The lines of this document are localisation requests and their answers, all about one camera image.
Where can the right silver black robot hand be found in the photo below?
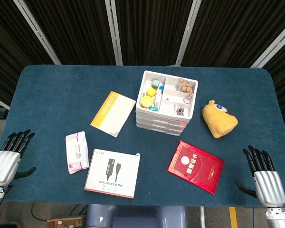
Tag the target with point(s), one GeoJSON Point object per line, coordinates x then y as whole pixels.
{"type": "Point", "coordinates": [269, 187]}

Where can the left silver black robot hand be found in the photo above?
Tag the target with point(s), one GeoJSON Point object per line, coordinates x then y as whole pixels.
{"type": "Point", "coordinates": [3, 166]}

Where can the clear plastic storage drawer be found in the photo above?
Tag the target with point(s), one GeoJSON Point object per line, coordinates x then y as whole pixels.
{"type": "Point", "coordinates": [156, 130]}

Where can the white drawer organizer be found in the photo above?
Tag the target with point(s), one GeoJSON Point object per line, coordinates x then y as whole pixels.
{"type": "Point", "coordinates": [171, 108]}

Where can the red certificate folder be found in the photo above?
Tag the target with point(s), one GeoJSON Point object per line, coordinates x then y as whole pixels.
{"type": "Point", "coordinates": [199, 166]}

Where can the white table leg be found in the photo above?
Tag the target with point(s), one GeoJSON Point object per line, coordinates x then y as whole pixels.
{"type": "Point", "coordinates": [202, 217]}

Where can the pink wet wipes pack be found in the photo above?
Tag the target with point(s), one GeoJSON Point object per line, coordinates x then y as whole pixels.
{"type": "Point", "coordinates": [77, 152]}

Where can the cardboard box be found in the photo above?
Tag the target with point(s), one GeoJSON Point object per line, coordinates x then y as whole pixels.
{"type": "Point", "coordinates": [64, 222]}

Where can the yellow plush toy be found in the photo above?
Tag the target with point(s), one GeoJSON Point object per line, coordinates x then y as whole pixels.
{"type": "Point", "coordinates": [218, 121]}

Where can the blue felt table cover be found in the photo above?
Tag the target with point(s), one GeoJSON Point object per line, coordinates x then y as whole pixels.
{"type": "Point", "coordinates": [50, 95]}

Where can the cluster of metal clips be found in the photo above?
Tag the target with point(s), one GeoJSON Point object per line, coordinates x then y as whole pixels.
{"type": "Point", "coordinates": [180, 111]}

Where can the yellow white Lexicon booklet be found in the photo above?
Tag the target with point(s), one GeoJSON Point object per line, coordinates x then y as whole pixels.
{"type": "Point", "coordinates": [111, 114]}

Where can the blue-grey robot torso base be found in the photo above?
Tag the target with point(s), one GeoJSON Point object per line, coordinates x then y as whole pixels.
{"type": "Point", "coordinates": [133, 216]}

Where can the white tube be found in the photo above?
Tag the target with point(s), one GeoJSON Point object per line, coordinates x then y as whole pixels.
{"type": "Point", "coordinates": [158, 97]}

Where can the blue plastic cap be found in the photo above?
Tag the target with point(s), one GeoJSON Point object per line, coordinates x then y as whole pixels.
{"type": "Point", "coordinates": [160, 89]}

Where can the large yellow round container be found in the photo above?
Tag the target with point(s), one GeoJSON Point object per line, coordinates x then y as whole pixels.
{"type": "Point", "coordinates": [146, 101]}

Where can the small yellow round container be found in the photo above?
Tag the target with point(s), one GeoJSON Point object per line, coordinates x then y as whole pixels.
{"type": "Point", "coordinates": [151, 91]}

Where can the teal cube eraser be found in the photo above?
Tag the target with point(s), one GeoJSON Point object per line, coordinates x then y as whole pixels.
{"type": "Point", "coordinates": [155, 83]}

